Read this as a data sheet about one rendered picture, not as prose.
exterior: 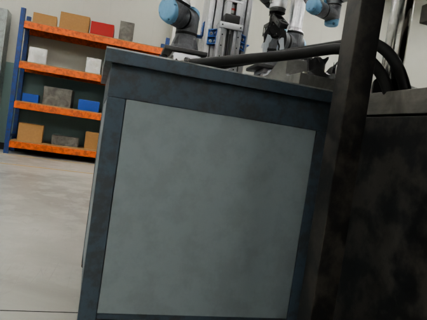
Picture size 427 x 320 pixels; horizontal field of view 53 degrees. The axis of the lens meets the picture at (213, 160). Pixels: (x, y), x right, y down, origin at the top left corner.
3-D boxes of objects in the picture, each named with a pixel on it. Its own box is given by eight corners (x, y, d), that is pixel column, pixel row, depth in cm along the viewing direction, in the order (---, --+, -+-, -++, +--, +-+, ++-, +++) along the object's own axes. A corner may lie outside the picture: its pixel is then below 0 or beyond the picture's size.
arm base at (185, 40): (168, 51, 236) (170, 33, 235) (195, 56, 239) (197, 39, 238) (171, 46, 221) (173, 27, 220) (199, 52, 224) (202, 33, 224)
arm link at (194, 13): (201, 37, 232) (204, 11, 231) (188, 29, 220) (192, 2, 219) (182, 36, 238) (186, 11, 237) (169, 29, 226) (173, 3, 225)
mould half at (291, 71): (246, 98, 191) (250, 68, 190) (298, 108, 198) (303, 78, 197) (297, 90, 143) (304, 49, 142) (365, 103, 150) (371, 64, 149)
